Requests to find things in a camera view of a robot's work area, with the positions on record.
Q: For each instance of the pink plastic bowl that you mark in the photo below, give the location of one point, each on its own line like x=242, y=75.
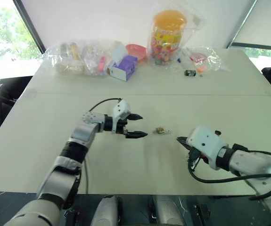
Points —
x=137, y=51

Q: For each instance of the clear bag of small items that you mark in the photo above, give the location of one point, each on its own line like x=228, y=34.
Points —
x=85, y=58

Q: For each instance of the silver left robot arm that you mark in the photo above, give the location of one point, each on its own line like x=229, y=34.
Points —
x=55, y=174

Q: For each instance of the black office chair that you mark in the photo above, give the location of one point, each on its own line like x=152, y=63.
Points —
x=1, y=99

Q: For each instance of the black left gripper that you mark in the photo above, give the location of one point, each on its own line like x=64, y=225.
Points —
x=121, y=125

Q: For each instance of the crumpled clear plastic bag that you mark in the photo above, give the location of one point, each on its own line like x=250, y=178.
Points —
x=208, y=57

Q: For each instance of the yellow bottle with purple cap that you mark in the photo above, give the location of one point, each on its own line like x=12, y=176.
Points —
x=75, y=50

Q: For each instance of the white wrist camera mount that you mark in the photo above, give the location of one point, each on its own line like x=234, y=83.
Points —
x=122, y=109
x=206, y=141

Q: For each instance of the purple and white box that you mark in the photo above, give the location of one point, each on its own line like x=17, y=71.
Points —
x=123, y=68

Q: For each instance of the small orange item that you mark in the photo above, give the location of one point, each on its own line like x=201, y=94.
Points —
x=202, y=69

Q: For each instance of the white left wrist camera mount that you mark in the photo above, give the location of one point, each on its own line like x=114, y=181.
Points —
x=122, y=109

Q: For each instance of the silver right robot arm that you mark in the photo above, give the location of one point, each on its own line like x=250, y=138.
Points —
x=248, y=161

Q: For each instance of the clear bag around jar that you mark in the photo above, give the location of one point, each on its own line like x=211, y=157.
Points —
x=196, y=21

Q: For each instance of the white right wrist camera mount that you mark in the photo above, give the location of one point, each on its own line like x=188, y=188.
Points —
x=206, y=141

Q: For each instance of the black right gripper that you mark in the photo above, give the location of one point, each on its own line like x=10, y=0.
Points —
x=194, y=155

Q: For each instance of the small black box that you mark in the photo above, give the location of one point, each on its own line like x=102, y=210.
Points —
x=190, y=73

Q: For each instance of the white rounded shell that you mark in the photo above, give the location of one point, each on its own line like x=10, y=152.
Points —
x=105, y=210
x=167, y=210

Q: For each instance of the small wrapped candy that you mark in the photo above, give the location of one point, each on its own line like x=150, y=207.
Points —
x=159, y=130

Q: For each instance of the candy jar with orange lid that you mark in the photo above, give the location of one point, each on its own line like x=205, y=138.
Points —
x=167, y=40

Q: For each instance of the pink packet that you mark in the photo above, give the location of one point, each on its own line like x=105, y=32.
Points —
x=101, y=63

